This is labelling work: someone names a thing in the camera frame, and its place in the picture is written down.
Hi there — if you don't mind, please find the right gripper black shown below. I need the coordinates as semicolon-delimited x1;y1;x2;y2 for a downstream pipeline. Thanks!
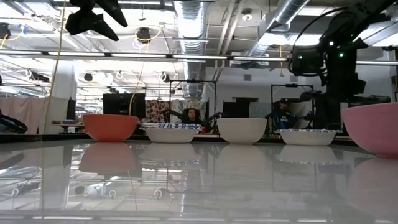
323;60;392;108

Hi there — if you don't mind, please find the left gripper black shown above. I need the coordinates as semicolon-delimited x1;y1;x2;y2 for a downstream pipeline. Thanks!
65;0;129;42

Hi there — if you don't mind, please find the pink plastic bowl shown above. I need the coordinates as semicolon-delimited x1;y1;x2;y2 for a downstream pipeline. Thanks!
340;102;398;160

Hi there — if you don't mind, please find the blue patterned paper bowl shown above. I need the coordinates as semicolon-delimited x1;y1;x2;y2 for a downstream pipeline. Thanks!
275;128;338;146
144;128;200;144
139;122;203;131

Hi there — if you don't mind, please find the orange plastic bowl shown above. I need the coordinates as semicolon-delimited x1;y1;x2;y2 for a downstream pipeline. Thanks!
82;113;139;143

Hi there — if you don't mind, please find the plain white bowl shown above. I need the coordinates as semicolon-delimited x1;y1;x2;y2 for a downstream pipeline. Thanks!
216;117;267;145

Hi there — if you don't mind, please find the long ceiling light strip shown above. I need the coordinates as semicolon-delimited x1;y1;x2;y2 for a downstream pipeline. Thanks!
231;55;398;67
0;50;229;60

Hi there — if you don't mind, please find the person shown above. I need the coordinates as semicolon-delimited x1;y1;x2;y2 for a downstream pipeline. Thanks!
180;107;203;126
269;98;299;130

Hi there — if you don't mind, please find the large black monitor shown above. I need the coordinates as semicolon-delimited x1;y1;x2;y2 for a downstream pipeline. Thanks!
102;92;146;118

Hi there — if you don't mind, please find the narrow black panel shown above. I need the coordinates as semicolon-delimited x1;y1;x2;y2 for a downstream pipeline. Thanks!
66;97;77;121

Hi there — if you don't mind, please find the brown patterned cloth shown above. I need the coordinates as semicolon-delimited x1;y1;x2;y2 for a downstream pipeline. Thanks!
141;99;171;124

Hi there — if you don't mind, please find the white curtain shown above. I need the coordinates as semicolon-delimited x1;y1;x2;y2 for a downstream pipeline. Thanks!
0;96;70;135

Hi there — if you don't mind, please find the black cabinet panel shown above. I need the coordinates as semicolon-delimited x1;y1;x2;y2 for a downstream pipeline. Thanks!
222;96;259;119

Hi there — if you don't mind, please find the black ceiling dome camera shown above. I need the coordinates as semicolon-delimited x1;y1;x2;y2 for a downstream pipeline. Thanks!
136;27;152;44

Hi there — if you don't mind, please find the thick yellow hanging cable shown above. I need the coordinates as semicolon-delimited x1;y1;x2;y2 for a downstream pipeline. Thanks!
42;0;67;135

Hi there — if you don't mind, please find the thin yellow hanging cable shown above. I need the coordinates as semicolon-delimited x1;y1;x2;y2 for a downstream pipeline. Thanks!
128;60;146;116

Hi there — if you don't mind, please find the silver ventilation duct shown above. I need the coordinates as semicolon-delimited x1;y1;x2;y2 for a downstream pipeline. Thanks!
172;0;208;97

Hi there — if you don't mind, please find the yellow hanging cord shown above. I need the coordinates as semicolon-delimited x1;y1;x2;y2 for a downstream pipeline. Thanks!
279;45;285;78

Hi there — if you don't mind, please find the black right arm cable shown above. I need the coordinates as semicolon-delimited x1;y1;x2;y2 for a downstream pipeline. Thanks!
291;7;345;49

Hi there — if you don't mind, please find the black looped cable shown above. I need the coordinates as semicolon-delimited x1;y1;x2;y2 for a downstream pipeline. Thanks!
0;108;29;134

